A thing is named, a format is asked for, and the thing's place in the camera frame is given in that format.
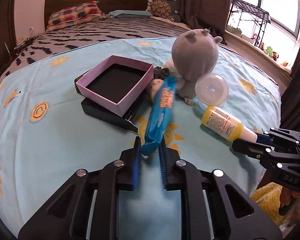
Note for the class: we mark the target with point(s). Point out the purple gift box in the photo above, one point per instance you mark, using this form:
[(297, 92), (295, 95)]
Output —
[(116, 82)]

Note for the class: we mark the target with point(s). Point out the dark brown curtain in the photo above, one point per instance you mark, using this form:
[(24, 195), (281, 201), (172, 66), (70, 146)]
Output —
[(205, 14)]

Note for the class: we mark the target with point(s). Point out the black metal window rack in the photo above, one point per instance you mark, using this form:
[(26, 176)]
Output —
[(242, 11)]

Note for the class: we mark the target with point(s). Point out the pink monkey plush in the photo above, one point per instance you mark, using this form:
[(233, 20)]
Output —
[(255, 38)]

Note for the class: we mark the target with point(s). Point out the blue snack wrapper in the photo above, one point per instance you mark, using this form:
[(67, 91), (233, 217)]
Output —
[(162, 94)]

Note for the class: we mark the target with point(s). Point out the yellow lotion bottle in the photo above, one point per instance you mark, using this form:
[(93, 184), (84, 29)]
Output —
[(226, 125)]

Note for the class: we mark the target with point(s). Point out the black box lid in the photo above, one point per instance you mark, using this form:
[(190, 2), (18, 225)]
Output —
[(95, 110)]

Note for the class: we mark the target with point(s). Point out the right dark curtain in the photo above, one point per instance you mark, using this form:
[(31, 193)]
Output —
[(290, 100)]

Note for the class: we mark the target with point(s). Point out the brown patterned cushion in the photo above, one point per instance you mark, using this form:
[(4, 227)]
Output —
[(167, 9)]

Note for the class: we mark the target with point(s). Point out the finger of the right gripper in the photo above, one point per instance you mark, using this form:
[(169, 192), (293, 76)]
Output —
[(278, 137), (271, 151)]

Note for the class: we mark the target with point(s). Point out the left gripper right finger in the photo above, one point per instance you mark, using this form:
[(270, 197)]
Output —
[(213, 206)]

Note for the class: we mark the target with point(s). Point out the green frog plush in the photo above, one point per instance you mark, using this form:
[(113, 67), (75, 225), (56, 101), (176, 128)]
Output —
[(268, 51)]

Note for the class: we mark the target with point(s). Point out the yellow fluffy rug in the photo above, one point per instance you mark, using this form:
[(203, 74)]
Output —
[(268, 198)]

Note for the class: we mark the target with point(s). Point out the grey plush toy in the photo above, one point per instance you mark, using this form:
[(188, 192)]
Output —
[(194, 54)]

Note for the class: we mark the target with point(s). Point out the dark knitted scrunchie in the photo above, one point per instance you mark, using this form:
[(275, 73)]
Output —
[(161, 73)]

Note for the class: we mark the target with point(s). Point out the colourful checkered pillow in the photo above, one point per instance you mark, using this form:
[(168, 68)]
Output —
[(81, 13)]

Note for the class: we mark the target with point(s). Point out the light blue cartoon sheet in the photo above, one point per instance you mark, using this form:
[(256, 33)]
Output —
[(45, 136)]

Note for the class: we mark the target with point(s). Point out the teal flat pillow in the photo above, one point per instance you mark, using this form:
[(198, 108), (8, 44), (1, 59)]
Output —
[(129, 14)]

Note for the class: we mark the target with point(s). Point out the white plastic cup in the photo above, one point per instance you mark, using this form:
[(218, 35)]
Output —
[(211, 90)]

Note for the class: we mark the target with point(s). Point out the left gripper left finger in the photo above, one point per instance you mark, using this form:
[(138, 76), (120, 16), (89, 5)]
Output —
[(86, 206)]

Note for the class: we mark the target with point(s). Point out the black zigzag patterned blanket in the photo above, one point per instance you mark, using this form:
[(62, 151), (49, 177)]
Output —
[(58, 41)]

